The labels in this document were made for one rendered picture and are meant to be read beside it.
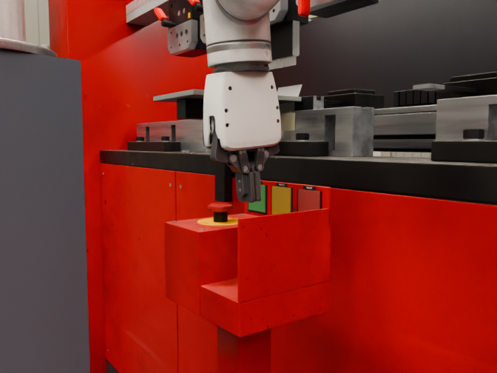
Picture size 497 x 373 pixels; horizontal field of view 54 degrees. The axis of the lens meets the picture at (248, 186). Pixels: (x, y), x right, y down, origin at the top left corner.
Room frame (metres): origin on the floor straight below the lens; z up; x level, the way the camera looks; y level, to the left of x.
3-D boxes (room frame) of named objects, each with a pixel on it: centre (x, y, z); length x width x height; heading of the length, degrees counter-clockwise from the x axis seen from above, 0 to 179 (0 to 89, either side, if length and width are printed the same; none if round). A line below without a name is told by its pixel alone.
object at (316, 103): (1.12, -0.09, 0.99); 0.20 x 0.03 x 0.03; 35
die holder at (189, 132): (1.59, 0.24, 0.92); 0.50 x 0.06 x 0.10; 35
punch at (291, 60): (1.14, -0.08, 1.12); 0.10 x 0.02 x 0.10; 35
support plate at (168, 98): (1.05, 0.05, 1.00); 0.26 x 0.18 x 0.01; 125
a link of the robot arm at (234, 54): (0.65, 0.01, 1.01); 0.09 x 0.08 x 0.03; 127
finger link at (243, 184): (0.64, 0.01, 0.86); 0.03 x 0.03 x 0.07; 37
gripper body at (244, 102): (0.65, 0.01, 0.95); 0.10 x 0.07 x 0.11; 127
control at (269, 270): (0.71, 0.01, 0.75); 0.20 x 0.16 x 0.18; 37
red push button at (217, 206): (0.74, 0.04, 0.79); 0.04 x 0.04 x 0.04
